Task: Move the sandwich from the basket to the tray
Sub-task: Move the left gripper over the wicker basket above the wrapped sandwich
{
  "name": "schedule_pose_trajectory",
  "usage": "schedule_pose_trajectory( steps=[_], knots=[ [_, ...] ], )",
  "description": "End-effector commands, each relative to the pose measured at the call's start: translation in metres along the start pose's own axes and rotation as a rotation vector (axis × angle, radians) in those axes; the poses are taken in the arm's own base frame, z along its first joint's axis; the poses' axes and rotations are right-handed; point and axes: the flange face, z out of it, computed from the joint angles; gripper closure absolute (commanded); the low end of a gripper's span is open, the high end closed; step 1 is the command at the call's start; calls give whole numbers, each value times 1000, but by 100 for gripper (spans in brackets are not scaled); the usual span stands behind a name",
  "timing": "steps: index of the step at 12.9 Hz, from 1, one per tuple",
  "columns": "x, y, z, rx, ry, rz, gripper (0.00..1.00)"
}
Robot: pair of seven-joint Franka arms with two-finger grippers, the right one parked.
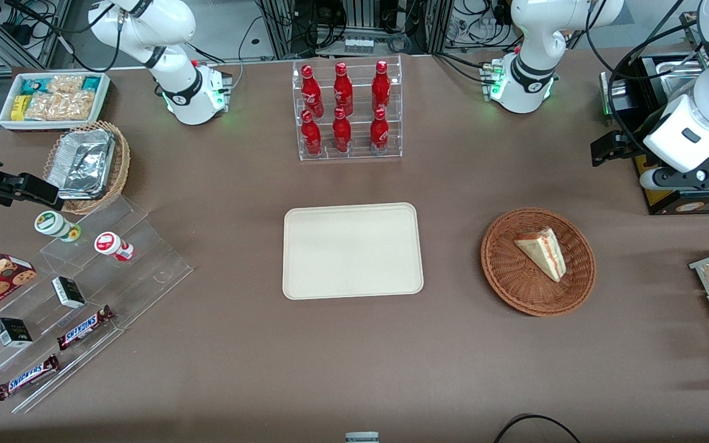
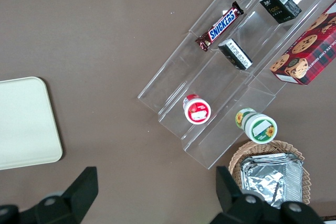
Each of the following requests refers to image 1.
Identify aluminium equipment rack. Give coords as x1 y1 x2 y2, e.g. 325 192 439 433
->
257 0 455 60

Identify triangle sandwich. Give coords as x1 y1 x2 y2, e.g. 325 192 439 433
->
514 227 567 284

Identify white rectangular snack bin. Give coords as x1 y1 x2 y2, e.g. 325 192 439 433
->
0 71 112 133

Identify small black white carton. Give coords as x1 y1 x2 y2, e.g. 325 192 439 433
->
0 317 34 349
51 276 87 310

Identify red cola bottle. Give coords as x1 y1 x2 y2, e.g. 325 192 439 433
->
370 106 390 154
332 107 353 153
301 110 323 156
301 64 324 119
334 62 354 116
372 60 391 113

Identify black hot food case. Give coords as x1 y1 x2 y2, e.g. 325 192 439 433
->
599 52 709 216

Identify Snickers chocolate bar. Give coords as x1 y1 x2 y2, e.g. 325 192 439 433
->
0 354 62 402
55 305 116 352

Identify red lid yogurt cup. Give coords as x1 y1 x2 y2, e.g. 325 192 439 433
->
94 231 135 263

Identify small clear cracker bag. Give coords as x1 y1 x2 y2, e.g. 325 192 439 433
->
47 75 85 94

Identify green lid yogurt cup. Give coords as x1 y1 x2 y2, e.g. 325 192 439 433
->
34 210 82 243

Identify black cable loop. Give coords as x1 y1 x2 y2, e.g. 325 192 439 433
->
492 413 583 443

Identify large clear cracker bag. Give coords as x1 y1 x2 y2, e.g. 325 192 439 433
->
25 90 96 122

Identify clear acrylic step display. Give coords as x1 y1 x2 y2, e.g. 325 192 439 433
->
0 196 194 414

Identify clear acrylic bottle rack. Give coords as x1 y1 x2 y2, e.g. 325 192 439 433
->
292 55 403 162

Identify beige plastic serving tray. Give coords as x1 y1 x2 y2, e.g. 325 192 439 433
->
282 202 424 301

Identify round brown wicker basket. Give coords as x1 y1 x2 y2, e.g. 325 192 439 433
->
481 207 596 317

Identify oval light wicker basket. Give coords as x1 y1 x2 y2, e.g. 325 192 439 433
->
43 120 131 215

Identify aluminium foil tray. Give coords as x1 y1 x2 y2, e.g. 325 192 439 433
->
46 128 117 201

